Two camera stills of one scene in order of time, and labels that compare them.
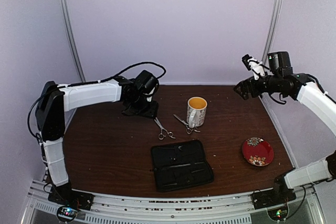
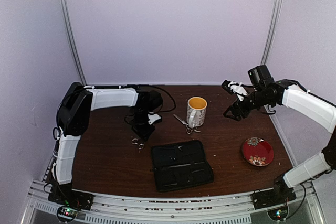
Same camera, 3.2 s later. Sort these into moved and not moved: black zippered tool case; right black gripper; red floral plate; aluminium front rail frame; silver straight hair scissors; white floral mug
Moved: right black gripper; silver straight hair scissors
Not moved: red floral plate; black zippered tool case; white floral mug; aluminium front rail frame
